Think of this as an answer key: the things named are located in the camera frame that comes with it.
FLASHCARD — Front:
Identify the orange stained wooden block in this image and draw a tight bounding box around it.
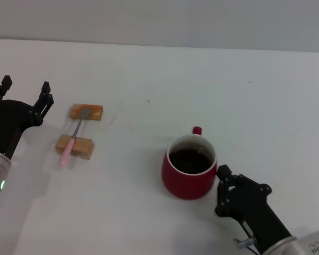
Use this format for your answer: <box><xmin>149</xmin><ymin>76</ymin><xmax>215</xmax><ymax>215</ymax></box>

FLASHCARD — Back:
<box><xmin>69</xmin><ymin>103</ymin><xmax>104</xmax><ymax>121</ymax></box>

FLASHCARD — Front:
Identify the silver wrist cable plug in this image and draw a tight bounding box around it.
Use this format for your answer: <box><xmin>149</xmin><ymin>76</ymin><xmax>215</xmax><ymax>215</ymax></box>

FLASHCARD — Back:
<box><xmin>233</xmin><ymin>237</ymin><xmax>258</xmax><ymax>250</ymax></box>

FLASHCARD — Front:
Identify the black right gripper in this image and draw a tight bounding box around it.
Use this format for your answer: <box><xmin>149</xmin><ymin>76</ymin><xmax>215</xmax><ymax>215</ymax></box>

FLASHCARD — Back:
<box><xmin>214</xmin><ymin>164</ymin><xmax>293</xmax><ymax>253</ymax></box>

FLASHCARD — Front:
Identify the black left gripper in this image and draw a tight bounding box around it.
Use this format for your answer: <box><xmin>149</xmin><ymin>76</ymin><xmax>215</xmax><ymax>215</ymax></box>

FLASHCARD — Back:
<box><xmin>0</xmin><ymin>75</ymin><xmax>55</xmax><ymax>160</ymax></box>

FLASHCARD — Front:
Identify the plain light wooden block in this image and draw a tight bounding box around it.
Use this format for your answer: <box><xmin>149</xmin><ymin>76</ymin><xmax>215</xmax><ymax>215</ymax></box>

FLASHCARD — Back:
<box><xmin>55</xmin><ymin>134</ymin><xmax>94</xmax><ymax>160</ymax></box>

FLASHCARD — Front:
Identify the red cup with coffee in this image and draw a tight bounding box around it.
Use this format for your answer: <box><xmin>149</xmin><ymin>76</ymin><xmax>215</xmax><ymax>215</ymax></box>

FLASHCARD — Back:
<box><xmin>161</xmin><ymin>126</ymin><xmax>218</xmax><ymax>200</ymax></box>

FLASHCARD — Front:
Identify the pink handled metal spoon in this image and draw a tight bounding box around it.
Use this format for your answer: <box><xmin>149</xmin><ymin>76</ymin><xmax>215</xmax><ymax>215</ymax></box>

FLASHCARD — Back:
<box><xmin>60</xmin><ymin>108</ymin><xmax>93</xmax><ymax>167</ymax></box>

